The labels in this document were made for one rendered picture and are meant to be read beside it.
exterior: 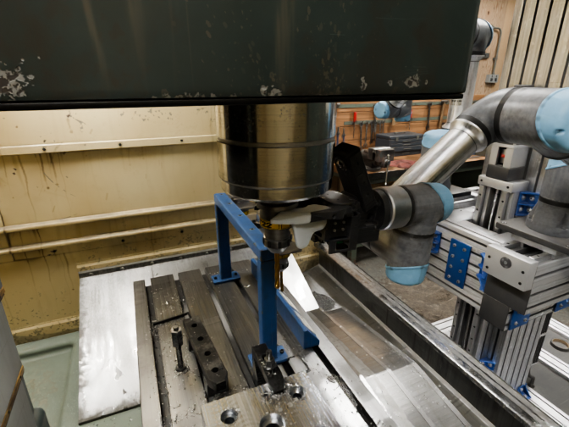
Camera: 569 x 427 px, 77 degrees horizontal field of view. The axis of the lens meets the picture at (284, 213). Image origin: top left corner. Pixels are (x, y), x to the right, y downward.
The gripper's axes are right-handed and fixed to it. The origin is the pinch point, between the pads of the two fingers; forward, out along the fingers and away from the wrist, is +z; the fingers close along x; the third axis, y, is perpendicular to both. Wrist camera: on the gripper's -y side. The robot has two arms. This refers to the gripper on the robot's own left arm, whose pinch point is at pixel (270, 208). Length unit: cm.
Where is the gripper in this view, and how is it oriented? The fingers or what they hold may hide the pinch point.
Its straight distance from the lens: 51.8
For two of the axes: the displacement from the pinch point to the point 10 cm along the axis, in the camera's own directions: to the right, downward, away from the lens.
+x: -4.4, -3.2, 8.4
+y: -0.5, 9.4, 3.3
